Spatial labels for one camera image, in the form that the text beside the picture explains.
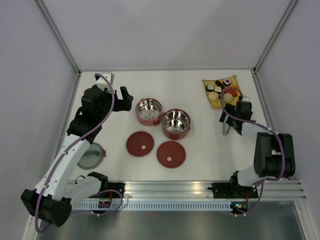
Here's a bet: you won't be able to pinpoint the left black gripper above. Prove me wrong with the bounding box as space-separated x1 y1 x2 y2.
97 86 133 122

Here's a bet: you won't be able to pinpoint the metal tongs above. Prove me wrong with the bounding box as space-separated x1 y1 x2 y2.
222 116 231 136

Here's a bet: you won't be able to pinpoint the round bun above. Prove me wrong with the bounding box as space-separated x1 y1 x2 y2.
223 92 234 104
208 91 219 102

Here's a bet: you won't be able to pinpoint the white rice black sushi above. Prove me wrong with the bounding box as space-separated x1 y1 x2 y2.
205 84 215 92

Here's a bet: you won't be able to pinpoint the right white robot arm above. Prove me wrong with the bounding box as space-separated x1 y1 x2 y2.
219 100 296 198

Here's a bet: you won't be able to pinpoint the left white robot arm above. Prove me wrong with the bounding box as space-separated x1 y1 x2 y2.
21 85 134 233

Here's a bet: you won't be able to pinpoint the left red steel bowl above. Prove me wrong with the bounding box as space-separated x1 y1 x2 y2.
134 98 163 127

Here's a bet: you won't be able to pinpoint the red steel bowl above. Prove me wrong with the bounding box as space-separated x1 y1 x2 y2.
161 108 191 140
134 98 163 127

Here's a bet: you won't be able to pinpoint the red salmon nigiri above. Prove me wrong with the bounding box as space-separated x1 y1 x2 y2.
226 89 238 98

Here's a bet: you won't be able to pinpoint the yellow bamboo mat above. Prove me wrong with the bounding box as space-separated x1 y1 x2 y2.
202 75 240 109

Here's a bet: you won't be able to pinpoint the left red lid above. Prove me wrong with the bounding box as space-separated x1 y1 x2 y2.
126 131 155 157

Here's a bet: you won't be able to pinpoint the red lid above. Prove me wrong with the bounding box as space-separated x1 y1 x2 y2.
126 131 155 157
156 141 186 169

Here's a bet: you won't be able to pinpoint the right red steel bowl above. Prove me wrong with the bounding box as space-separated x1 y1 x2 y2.
161 108 191 140

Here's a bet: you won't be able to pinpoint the grey transparent lid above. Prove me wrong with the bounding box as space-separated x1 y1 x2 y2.
77 142 106 170

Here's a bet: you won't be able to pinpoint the right red lid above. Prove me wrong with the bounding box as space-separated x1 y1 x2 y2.
156 141 186 169

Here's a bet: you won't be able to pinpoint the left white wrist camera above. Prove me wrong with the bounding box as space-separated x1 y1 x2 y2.
95 72 115 88

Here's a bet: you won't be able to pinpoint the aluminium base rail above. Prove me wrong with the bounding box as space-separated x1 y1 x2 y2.
64 180 307 201

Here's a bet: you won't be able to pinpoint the left aluminium frame post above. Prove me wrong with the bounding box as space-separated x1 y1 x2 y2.
33 0 81 73

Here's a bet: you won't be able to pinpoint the aluminium frame post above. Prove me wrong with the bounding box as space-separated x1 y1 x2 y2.
33 0 81 73
252 0 300 73

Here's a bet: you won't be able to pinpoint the white slotted cable duct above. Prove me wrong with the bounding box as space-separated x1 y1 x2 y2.
74 200 232 212

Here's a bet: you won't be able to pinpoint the right aluminium frame post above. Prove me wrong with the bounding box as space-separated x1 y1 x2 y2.
252 0 300 73

